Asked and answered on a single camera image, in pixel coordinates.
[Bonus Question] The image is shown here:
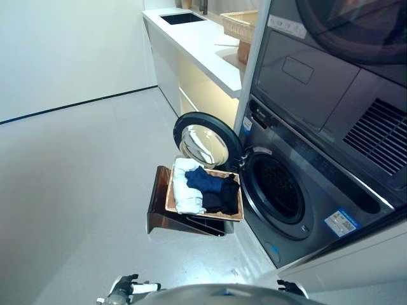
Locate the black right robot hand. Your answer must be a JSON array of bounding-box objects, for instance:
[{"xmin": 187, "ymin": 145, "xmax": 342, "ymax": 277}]
[{"xmin": 277, "ymin": 279, "xmax": 308, "ymax": 300}]

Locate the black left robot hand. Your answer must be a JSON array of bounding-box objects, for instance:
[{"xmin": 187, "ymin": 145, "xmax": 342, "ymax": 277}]
[{"xmin": 111, "ymin": 274, "xmax": 162, "ymax": 296}]

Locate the black garment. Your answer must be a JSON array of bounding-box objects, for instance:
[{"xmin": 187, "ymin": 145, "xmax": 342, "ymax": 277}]
[{"xmin": 202, "ymin": 173, "xmax": 241, "ymax": 215}]

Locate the white garment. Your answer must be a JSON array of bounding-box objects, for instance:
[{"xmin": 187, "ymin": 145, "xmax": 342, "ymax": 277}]
[{"xmin": 173, "ymin": 158, "xmax": 207, "ymax": 214}]

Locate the blue garment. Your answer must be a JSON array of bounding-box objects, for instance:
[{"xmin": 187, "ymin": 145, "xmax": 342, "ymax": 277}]
[{"xmin": 185, "ymin": 166, "xmax": 225, "ymax": 194}]

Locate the dark grey washing machine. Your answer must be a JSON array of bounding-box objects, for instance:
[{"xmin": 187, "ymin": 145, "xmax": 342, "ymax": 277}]
[{"xmin": 237, "ymin": 94, "xmax": 398, "ymax": 269}]

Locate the round glass washing machine door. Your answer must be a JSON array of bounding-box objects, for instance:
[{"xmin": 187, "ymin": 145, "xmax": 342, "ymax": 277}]
[{"xmin": 174, "ymin": 111, "xmax": 249, "ymax": 172}]

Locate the silver robot torso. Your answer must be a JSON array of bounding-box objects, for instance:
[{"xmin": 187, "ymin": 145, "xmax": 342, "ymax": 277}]
[{"xmin": 136, "ymin": 283, "xmax": 319, "ymax": 305}]

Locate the wide blue label sticker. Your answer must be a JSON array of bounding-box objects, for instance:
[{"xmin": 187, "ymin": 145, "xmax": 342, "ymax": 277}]
[{"xmin": 324, "ymin": 208, "xmax": 359, "ymax": 238}]

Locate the rectangular wicker laundry basket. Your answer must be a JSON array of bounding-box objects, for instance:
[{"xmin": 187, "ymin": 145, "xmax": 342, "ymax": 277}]
[{"xmin": 165, "ymin": 163, "xmax": 245, "ymax": 222}]

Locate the brown transparent acrylic stand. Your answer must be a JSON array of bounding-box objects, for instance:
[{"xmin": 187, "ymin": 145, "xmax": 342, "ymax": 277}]
[{"xmin": 146, "ymin": 165, "xmax": 235, "ymax": 236}]

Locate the dark grey tumble dryer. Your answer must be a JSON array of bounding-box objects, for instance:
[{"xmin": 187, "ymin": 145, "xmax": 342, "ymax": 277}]
[{"xmin": 252, "ymin": 0, "xmax": 407, "ymax": 200}]

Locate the small brown wicker basket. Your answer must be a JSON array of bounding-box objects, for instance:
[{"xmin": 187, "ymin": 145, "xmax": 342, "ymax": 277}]
[{"xmin": 237, "ymin": 39, "xmax": 252, "ymax": 64}]

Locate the white counter cabinet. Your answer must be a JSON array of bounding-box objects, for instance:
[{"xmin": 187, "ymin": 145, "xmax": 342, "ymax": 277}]
[{"xmin": 142, "ymin": 8, "xmax": 255, "ymax": 117}]

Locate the white dryer label sticker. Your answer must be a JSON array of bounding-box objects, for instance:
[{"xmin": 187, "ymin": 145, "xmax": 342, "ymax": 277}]
[{"xmin": 268, "ymin": 14, "xmax": 306, "ymax": 36}]

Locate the light wicker storage basket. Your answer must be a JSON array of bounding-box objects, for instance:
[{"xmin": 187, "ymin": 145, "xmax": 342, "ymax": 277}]
[{"xmin": 220, "ymin": 10, "xmax": 259, "ymax": 39}]

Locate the black rectangular sink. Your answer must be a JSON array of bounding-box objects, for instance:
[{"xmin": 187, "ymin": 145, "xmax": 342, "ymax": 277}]
[{"xmin": 158, "ymin": 12, "xmax": 208, "ymax": 25}]

